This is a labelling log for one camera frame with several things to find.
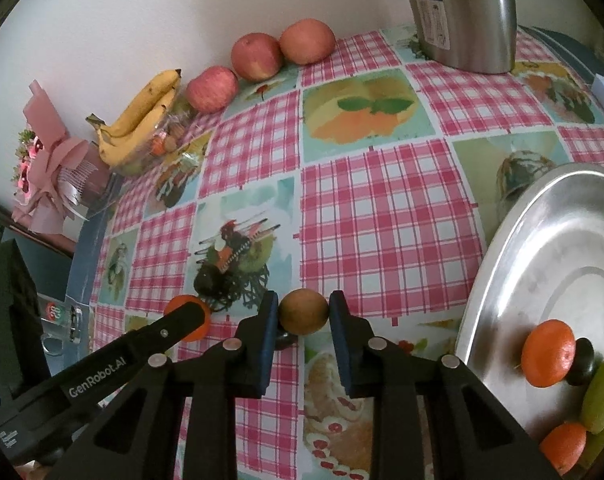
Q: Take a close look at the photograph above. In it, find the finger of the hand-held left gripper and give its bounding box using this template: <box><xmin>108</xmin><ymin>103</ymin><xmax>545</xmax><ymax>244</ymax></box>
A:
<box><xmin>57</xmin><ymin>302</ymin><xmax>213</xmax><ymax>406</ymax></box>

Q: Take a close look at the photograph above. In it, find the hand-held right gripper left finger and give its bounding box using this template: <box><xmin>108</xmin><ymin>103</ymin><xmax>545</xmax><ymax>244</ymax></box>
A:
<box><xmin>44</xmin><ymin>290</ymin><xmax>280</xmax><ymax>480</ymax></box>

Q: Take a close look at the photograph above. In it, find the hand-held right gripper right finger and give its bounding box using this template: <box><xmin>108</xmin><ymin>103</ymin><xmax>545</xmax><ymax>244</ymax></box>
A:
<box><xmin>328</xmin><ymin>290</ymin><xmax>557</xmax><ymax>480</ymax></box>

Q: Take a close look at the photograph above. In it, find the large orange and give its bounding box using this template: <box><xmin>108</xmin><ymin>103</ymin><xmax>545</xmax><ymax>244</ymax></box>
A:
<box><xmin>164</xmin><ymin>295</ymin><xmax>211</xmax><ymax>343</ymax></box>
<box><xmin>520</xmin><ymin>320</ymin><xmax>577</xmax><ymax>388</ymax></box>

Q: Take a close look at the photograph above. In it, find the round steel plate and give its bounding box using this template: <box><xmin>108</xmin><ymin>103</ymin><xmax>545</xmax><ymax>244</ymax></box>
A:
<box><xmin>454</xmin><ymin>162</ymin><xmax>604</xmax><ymax>480</ymax></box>

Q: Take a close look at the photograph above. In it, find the dark plum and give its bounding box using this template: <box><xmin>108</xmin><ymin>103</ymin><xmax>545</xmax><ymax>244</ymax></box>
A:
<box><xmin>566</xmin><ymin>337</ymin><xmax>596</xmax><ymax>387</ymax></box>
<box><xmin>194</xmin><ymin>267</ymin><xmax>223</xmax><ymax>296</ymax></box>

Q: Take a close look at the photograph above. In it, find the checked printed tablecloth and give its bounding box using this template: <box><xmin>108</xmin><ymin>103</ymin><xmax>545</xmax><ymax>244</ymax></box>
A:
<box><xmin>64</xmin><ymin>22</ymin><xmax>604</xmax><ymax>480</ymax></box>

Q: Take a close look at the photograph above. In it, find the pink wrapped flower bouquet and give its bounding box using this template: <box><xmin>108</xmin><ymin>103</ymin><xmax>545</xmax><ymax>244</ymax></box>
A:
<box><xmin>9</xmin><ymin>80</ymin><xmax>113</xmax><ymax>236</ymax></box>

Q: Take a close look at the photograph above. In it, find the clear plastic fruit container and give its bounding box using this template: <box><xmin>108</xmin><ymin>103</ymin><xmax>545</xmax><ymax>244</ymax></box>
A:
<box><xmin>117</xmin><ymin>95</ymin><xmax>199</xmax><ymax>178</ymax></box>

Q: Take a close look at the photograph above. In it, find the yellow banana bunch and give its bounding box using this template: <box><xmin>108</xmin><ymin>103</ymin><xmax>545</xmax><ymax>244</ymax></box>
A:
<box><xmin>86</xmin><ymin>69</ymin><xmax>183</xmax><ymax>168</ymax></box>

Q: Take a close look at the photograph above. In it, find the red apple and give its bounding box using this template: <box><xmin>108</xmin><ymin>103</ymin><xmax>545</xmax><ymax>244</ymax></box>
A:
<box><xmin>231</xmin><ymin>33</ymin><xmax>284</xmax><ymax>83</ymax></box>
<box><xmin>280</xmin><ymin>18</ymin><xmax>337</xmax><ymax>65</ymax></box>
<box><xmin>185</xmin><ymin>66</ymin><xmax>240</xmax><ymax>114</ymax></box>

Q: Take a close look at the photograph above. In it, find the stainless steel thermos jug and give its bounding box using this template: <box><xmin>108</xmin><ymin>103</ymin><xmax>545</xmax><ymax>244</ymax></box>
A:
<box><xmin>397</xmin><ymin>0</ymin><xmax>550</xmax><ymax>73</ymax></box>

